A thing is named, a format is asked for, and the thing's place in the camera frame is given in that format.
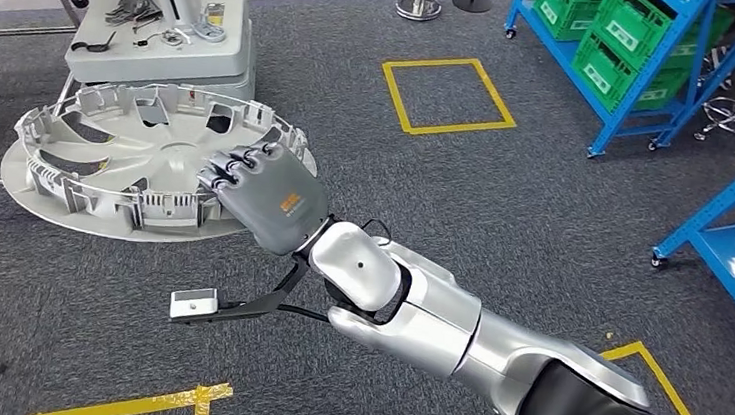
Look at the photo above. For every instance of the round silver metal part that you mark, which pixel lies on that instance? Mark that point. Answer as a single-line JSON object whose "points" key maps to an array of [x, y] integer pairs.
{"points": [[166, 155]]}

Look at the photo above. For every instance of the black hand tool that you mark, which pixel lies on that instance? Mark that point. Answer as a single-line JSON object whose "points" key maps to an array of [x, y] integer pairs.
{"points": [[92, 45]]}

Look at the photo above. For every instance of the black hex key bunch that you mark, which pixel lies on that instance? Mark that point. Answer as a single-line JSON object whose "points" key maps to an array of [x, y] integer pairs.
{"points": [[132, 6]]}

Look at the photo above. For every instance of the black flat bracket module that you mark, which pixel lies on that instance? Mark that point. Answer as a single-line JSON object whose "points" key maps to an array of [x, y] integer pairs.
{"points": [[193, 304]]}

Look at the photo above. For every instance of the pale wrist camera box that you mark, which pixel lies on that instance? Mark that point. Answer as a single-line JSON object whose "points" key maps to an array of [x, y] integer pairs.
{"points": [[356, 265]]}

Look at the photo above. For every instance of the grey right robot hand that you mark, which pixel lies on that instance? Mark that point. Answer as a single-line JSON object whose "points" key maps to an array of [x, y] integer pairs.
{"points": [[275, 198]]}

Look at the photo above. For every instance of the white machine pedestal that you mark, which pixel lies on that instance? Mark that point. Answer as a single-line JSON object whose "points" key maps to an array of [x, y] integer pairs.
{"points": [[154, 61]]}

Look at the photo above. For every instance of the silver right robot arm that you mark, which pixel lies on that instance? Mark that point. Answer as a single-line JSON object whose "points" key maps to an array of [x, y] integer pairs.
{"points": [[437, 325]]}

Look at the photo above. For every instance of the green plastic crate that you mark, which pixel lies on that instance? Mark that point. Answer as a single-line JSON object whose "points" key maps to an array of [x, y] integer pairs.
{"points": [[605, 74], [558, 10], [630, 23]]}

